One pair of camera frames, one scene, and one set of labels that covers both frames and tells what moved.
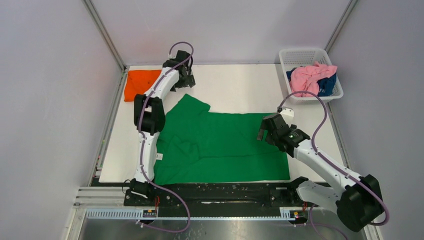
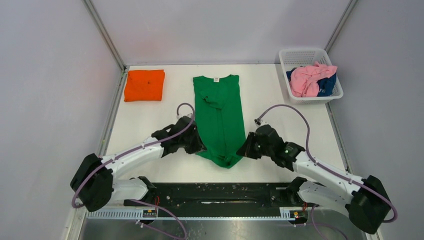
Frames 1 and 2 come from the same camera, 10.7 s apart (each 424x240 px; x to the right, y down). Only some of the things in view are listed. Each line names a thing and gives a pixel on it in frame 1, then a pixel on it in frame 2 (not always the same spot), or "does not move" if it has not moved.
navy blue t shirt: [326, 84] does not move
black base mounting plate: [278, 195] does not move
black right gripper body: [270, 139] → [265, 150]
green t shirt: [194, 146] → [219, 118]
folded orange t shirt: [138, 82] does not move
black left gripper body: [178, 84] → [186, 140]
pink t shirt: [305, 79] does not move
